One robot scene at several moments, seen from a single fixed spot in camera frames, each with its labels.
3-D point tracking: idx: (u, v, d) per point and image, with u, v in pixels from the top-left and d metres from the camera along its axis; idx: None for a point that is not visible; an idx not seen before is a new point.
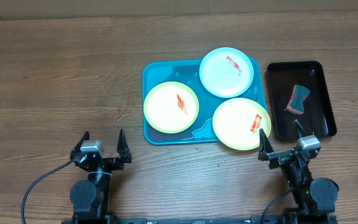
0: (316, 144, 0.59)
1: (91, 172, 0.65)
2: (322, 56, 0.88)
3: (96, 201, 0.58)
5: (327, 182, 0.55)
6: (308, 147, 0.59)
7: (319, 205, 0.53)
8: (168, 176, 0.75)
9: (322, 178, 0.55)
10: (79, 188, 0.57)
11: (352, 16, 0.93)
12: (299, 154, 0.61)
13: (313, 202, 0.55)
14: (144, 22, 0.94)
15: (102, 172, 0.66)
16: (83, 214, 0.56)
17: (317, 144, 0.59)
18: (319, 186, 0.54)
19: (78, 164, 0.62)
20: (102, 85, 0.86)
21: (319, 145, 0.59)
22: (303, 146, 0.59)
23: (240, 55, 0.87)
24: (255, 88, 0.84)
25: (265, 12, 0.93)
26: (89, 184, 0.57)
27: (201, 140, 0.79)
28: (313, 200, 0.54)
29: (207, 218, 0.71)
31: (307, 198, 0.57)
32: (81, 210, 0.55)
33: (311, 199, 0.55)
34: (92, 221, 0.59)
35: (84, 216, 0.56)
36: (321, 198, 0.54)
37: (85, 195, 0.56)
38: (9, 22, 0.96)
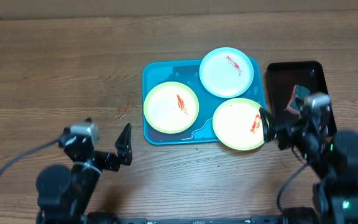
0: (325, 98, 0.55)
1: (78, 163, 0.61)
2: (322, 56, 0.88)
3: (69, 193, 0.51)
5: (355, 134, 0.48)
6: (319, 104, 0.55)
7: (349, 159, 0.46)
8: (168, 176, 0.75)
9: (349, 130, 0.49)
10: (48, 176, 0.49)
11: (352, 15, 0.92)
12: (309, 116, 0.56)
13: (340, 159, 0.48)
14: (144, 22, 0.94)
15: (91, 166, 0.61)
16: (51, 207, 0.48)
17: (327, 100, 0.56)
18: (345, 137, 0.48)
19: (64, 146, 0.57)
20: (102, 85, 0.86)
21: (329, 99, 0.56)
22: (313, 104, 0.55)
23: (240, 55, 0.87)
24: (255, 88, 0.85)
25: (265, 12, 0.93)
26: (63, 170, 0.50)
27: (201, 140, 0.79)
28: (340, 154, 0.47)
29: (207, 218, 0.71)
31: (333, 158, 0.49)
32: (48, 201, 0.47)
33: (337, 155, 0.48)
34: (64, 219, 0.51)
35: (51, 210, 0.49)
36: (350, 149, 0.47)
37: (55, 182, 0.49)
38: (8, 22, 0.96)
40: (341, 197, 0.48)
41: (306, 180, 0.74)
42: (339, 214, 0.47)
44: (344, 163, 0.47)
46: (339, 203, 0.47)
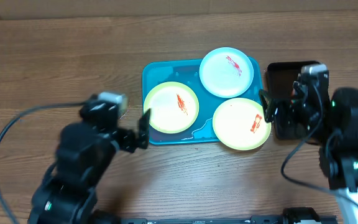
0: (322, 65, 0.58)
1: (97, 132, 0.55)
2: (321, 56, 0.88)
3: (89, 154, 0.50)
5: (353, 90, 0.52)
6: (316, 70, 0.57)
7: (353, 109, 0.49)
8: (168, 176, 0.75)
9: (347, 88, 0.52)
10: (74, 132, 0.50)
11: (352, 15, 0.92)
12: (307, 81, 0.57)
13: (344, 113, 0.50)
14: (145, 22, 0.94)
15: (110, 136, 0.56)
16: (68, 162, 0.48)
17: (324, 67, 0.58)
18: (345, 93, 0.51)
19: (91, 111, 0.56)
20: (102, 85, 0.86)
21: (325, 68, 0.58)
22: (310, 70, 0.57)
23: (240, 55, 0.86)
24: (255, 87, 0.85)
25: (265, 12, 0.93)
26: (89, 129, 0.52)
27: (201, 140, 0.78)
28: (344, 106, 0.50)
29: (207, 218, 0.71)
31: (337, 115, 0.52)
32: (66, 154, 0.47)
33: (342, 110, 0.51)
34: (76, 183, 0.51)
35: (68, 165, 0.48)
36: (352, 101, 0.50)
37: (79, 138, 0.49)
38: (8, 22, 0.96)
40: (352, 159, 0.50)
41: (306, 180, 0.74)
42: (350, 175, 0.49)
44: (348, 117, 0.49)
46: (350, 165, 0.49)
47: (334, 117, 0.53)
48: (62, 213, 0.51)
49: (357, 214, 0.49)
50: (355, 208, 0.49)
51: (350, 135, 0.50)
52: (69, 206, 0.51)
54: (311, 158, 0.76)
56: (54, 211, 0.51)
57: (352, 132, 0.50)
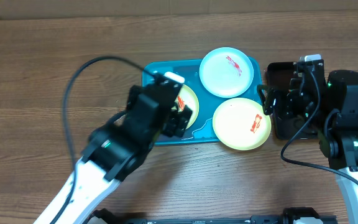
0: (317, 55, 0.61)
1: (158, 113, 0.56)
2: (321, 56, 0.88)
3: (161, 112, 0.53)
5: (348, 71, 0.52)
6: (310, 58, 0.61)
7: (348, 85, 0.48)
8: (169, 176, 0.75)
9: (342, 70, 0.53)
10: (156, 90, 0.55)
11: (353, 15, 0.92)
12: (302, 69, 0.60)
13: (340, 91, 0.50)
14: (145, 22, 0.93)
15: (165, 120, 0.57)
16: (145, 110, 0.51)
17: (318, 56, 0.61)
18: (340, 73, 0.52)
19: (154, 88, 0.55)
20: (102, 85, 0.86)
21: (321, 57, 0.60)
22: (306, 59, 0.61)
23: (240, 55, 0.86)
24: (255, 87, 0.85)
25: (265, 12, 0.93)
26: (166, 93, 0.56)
27: (201, 140, 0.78)
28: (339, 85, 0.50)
29: (207, 218, 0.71)
31: (335, 95, 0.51)
32: (146, 102, 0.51)
33: (338, 90, 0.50)
34: (136, 134, 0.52)
35: (142, 113, 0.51)
36: (347, 79, 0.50)
37: (159, 94, 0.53)
38: (8, 22, 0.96)
40: (351, 137, 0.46)
41: (306, 180, 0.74)
42: (350, 154, 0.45)
44: (344, 94, 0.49)
46: (349, 142, 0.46)
47: (332, 99, 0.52)
48: (115, 154, 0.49)
49: (357, 193, 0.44)
50: (354, 186, 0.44)
51: (348, 113, 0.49)
52: (123, 153, 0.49)
54: (311, 158, 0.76)
56: (111, 150, 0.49)
57: (350, 110, 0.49)
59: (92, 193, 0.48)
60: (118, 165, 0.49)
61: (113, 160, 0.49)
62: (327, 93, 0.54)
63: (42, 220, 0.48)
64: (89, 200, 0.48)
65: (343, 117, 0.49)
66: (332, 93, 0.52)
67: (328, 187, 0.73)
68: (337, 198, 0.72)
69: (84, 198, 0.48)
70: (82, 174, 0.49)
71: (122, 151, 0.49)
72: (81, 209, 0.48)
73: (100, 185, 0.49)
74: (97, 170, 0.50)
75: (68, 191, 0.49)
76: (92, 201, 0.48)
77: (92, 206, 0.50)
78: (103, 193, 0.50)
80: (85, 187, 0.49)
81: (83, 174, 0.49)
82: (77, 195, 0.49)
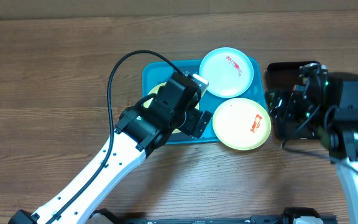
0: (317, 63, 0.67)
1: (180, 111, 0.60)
2: (321, 56, 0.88)
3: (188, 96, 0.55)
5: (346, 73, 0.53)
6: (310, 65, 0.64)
7: (345, 81, 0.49)
8: (169, 176, 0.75)
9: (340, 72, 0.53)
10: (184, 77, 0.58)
11: (352, 15, 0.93)
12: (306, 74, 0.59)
13: (337, 89, 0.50)
14: (145, 22, 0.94)
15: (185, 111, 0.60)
16: (174, 91, 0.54)
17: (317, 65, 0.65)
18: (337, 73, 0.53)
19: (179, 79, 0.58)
20: (102, 85, 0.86)
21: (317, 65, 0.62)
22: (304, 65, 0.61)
23: (240, 55, 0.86)
24: (255, 88, 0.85)
25: (265, 12, 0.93)
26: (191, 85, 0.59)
27: (200, 141, 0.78)
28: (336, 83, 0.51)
29: (207, 218, 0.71)
31: (334, 94, 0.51)
32: (176, 84, 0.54)
33: (335, 88, 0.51)
34: (163, 114, 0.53)
35: (170, 94, 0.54)
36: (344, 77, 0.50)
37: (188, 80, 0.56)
38: (8, 22, 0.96)
40: (351, 130, 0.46)
41: (306, 180, 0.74)
42: (350, 145, 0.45)
44: (340, 89, 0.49)
46: (350, 134, 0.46)
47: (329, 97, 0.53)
48: (145, 129, 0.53)
49: (357, 183, 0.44)
50: (354, 175, 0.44)
51: (347, 107, 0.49)
52: (151, 128, 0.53)
54: (311, 158, 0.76)
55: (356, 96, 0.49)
56: (142, 126, 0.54)
57: (348, 104, 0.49)
59: (126, 160, 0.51)
60: (148, 139, 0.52)
61: (143, 134, 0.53)
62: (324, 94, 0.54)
63: (77, 182, 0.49)
64: (122, 166, 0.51)
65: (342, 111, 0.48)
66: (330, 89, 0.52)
67: (328, 187, 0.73)
68: (337, 198, 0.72)
69: (118, 165, 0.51)
70: (117, 142, 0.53)
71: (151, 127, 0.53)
72: (114, 175, 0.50)
73: (133, 153, 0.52)
74: (128, 140, 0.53)
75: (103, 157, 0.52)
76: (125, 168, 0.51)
77: (122, 176, 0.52)
78: (133, 164, 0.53)
80: (119, 155, 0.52)
81: (118, 142, 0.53)
82: (112, 161, 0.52)
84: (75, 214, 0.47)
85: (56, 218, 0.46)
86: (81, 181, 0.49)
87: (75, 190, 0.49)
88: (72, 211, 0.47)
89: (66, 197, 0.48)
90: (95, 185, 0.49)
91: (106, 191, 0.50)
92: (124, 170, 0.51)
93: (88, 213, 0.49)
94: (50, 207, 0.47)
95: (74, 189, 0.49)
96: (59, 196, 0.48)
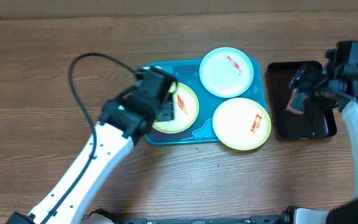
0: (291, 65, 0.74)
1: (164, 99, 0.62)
2: (322, 56, 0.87)
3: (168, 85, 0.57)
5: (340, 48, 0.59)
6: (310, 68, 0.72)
7: (353, 43, 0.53)
8: (168, 177, 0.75)
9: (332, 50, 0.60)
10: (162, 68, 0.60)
11: (352, 15, 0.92)
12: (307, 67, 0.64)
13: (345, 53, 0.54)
14: (144, 22, 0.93)
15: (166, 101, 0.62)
16: (153, 79, 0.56)
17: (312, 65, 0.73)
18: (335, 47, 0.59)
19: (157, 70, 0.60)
20: (102, 85, 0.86)
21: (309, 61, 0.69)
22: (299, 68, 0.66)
23: (240, 55, 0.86)
24: (255, 87, 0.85)
25: (265, 12, 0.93)
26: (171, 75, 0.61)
27: (201, 140, 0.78)
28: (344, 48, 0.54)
29: (207, 218, 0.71)
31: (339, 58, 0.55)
32: (155, 73, 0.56)
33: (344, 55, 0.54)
34: (144, 102, 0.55)
35: (150, 83, 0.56)
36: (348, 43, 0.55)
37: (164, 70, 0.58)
38: (8, 22, 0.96)
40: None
41: (306, 180, 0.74)
42: None
44: (349, 50, 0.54)
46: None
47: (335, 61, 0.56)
48: (129, 117, 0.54)
49: None
50: None
51: (356, 65, 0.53)
52: (133, 116, 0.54)
54: (311, 158, 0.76)
55: None
56: (125, 114, 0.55)
57: (357, 62, 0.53)
59: (114, 149, 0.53)
60: (133, 126, 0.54)
61: (128, 121, 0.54)
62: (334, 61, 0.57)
63: (68, 177, 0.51)
64: (110, 155, 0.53)
65: (350, 66, 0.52)
66: (337, 54, 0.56)
67: (328, 187, 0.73)
68: (337, 198, 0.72)
69: (106, 154, 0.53)
70: (102, 134, 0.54)
71: (134, 115, 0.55)
72: (104, 164, 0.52)
73: (120, 140, 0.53)
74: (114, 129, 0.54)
75: (89, 150, 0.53)
76: (114, 157, 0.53)
77: (111, 165, 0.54)
78: (121, 152, 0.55)
80: (105, 145, 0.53)
81: (102, 133, 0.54)
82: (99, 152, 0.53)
84: (71, 207, 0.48)
85: (52, 215, 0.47)
86: (71, 176, 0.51)
87: (67, 185, 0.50)
88: (68, 205, 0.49)
89: (59, 194, 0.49)
90: (86, 178, 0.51)
91: (98, 181, 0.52)
92: (112, 158, 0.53)
93: (84, 203, 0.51)
94: (44, 205, 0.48)
95: (66, 185, 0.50)
96: (52, 194, 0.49)
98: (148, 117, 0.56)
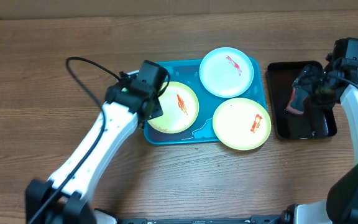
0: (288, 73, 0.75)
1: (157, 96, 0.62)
2: (322, 56, 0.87)
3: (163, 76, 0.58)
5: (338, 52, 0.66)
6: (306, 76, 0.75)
7: (351, 40, 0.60)
8: (168, 177, 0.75)
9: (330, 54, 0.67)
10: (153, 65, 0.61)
11: (352, 15, 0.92)
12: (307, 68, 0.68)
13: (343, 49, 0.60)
14: (145, 22, 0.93)
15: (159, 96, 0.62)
16: (149, 70, 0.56)
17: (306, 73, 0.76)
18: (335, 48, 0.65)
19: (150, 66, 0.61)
20: (102, 85, 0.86)
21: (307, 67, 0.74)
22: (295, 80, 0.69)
23: (240, 55, 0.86)
24: (255, 88, 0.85)
25: (265, 12, 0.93)
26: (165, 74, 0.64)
27: (201, 140, 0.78)
28: (342, 45, 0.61)
29: (207, 218, 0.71)
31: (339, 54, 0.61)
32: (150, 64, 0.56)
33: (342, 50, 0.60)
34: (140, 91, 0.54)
35: (145, 73, 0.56)
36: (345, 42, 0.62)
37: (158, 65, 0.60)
38: (9, 22, 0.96)
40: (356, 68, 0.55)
41: (306, 180, 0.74)
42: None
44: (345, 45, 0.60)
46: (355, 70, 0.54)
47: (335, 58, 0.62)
48: (131, 99, 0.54)
49: None
50: (356, 93, 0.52)
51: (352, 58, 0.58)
52: (135, 98, 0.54)
54: (311, 158, 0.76)
55: None
56: (127, 96, 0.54)
57: (352, 56, 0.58)
59: (122, 122, 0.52)
60: (138, 106, 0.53)
61: (131, 103, 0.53)
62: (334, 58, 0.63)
63: (82, 148, 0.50)
64: (120, 127, 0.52)
65: (347, 60, 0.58)
66: (335, 52, 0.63)
67: (328, 187, 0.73)
68: None
69: (117, 126, 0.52)
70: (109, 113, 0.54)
71: (137, 97, 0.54)
72: (115, 135, 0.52)
73: (127, 117, 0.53)
74: (119, 110, 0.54)
75: (100, 123, 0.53)
76: (123, 129, 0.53)
77: (121, 137, 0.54)
78: (128, 127, 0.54)
80: (114, 119, 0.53)
81: (110, 111, 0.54)
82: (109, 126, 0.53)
84: (88, 172, 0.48)
85: (70, 179, 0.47)
86: (84, 147, 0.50)
87: (81, 154, 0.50)
88: (85, 170, 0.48)
89: (76, 160, 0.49)
90: (99, 146, 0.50)
91: (110, 151, 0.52)
92: (122, 130, 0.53)
93: (99, 171, 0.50)
94: (63, 171, 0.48)
95: (81, 153, 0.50)
96: (69, 162, 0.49)
98: (150, 99, 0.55)
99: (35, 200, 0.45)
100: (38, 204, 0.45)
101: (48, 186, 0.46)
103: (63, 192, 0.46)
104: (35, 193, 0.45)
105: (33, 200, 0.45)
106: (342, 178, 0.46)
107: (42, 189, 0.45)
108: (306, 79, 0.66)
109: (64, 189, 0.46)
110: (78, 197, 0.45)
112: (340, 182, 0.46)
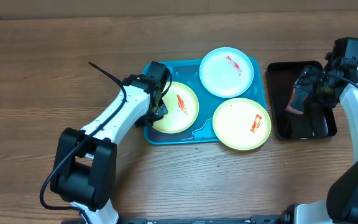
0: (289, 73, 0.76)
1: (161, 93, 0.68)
2: (322, 56, 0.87)
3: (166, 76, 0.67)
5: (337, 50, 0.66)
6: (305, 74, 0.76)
7: (350, 38, 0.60)
8: (168, 176, 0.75)
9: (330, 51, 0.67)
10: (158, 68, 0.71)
11: (352, 15, 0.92)
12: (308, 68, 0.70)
13: (342, 48, 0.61)
14: (145, 22, 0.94)
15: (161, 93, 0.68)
16: (156, 68, 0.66)
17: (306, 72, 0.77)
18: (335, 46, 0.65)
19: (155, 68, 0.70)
20: (102, 85, 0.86)
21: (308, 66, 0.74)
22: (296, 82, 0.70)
23: (240, 55, 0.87)
24: (255, 88, 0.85)
25: (265, 12, 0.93)
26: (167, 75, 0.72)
27: (201, 140, 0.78)
28: (342, 44, 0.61)
29: (207, 218, 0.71)
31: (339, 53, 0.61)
32: (157, 64, 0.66)
33: (341, 50, 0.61)
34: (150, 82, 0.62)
35: (154, 70, 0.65)
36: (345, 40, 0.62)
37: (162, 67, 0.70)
38: (9, 22, 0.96)
40: (355, 67, 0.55)
41: (306, 180, 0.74)
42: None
44: (345, 45, 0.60)
46: (354, 70, 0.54)
47: (335, 57, 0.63)
48: (142, 86, 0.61)
49: (357, 97, 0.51)
50: (355, 92, 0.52)
51: (352, 58, 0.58)
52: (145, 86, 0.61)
54: (311, 158, 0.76)
55: None
56: (141, 81, 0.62)
57: (352, 56, 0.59)
59: (140, 97, 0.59)
60: (151, 88, 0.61)
61: (144, 86, 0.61)
62: (333, 58, 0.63)
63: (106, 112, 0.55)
64: (138, 101, 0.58)
65: (347, 60, 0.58)
66: (335, 51, 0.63)
67: (328, 187, 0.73)
68: None
69: (135, 99, 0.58)
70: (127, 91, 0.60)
71: (148, 83, 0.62)
72: (135, 106, 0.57)
73: (142, 94, 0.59)
74: (135, 89, 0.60)
75: (120, 97, 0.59)
76: (140, 102, 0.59)
77: (138, 111, 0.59)
78: (143, 106, 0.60)
80: (133, 94, 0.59)
81: (129, 89, 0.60)
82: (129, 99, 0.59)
84: (114, 128, 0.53)
85: (100, 130, 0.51)
86: (109, 111, 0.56)
87: (108, 115, 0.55)
88: (112, 126, 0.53)
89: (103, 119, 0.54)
90: (122, 112, 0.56)
91: (129, 120, 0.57)
92: (139, 104, 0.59)
93: (120, 133, 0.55)
94: (92, 124, 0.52)
95: (107, 114, 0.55)
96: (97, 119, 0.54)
98: (158, 88, 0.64)
99: (66, 147, 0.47)
100: (68, 150, 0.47)
101: (80, 134, 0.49)
103: (94, 139, 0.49)
104: (68, 139, 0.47)
105: (64, 147, 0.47)
106: (343, 177, 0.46)
107: (74, 136, 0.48)
108: (306, 79, 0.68)
109: (96, 137, 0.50)
110: (109, 142, 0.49)
112: (340, 179, 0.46)
